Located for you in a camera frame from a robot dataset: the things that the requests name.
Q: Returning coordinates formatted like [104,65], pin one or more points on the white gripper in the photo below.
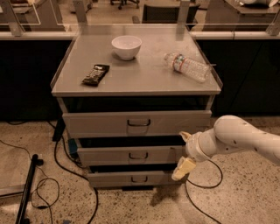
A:
[193,148]

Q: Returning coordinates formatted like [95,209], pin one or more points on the grey drawer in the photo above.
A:
[143,155]
[131,178]
[135,124]

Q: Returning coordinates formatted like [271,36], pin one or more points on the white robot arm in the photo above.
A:
[229,134]

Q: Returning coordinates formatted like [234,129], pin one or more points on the grey bottom drawer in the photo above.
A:
[131,178]

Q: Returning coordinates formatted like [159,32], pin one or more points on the grey drawer cabinet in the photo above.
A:
[144,83]

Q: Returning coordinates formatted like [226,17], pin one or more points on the grey top drawer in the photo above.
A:
[135,124]

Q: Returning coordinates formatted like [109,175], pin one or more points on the clear plastic water bottle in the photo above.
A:
[188,67]

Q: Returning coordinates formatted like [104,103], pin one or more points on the blue box behind cabinet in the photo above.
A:
[72,146]

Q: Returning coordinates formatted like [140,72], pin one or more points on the dark snack bar packet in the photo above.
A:
[96,74]

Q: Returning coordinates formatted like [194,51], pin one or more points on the white ceramic bowl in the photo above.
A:
[126,47]

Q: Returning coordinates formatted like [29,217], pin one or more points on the black power adapter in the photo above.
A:
[58,131]

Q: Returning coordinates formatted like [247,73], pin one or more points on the black metal bar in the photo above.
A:
[26,192]

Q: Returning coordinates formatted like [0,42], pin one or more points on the white rail ledge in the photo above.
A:
[199,35]

